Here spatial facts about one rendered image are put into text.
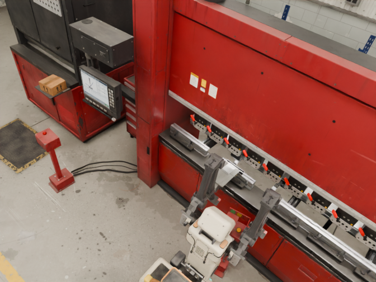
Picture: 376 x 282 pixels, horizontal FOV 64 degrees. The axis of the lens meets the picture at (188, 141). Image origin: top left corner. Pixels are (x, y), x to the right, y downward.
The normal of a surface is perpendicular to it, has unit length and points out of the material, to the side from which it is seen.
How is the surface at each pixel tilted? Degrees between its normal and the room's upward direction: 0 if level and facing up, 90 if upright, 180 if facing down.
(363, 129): 90
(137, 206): 0
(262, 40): 90
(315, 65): 90
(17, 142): 0
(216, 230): 48
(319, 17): 90
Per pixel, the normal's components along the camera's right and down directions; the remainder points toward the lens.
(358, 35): -0.62, 0.51
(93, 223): 0.10, -0.71
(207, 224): -0.40, -0.11
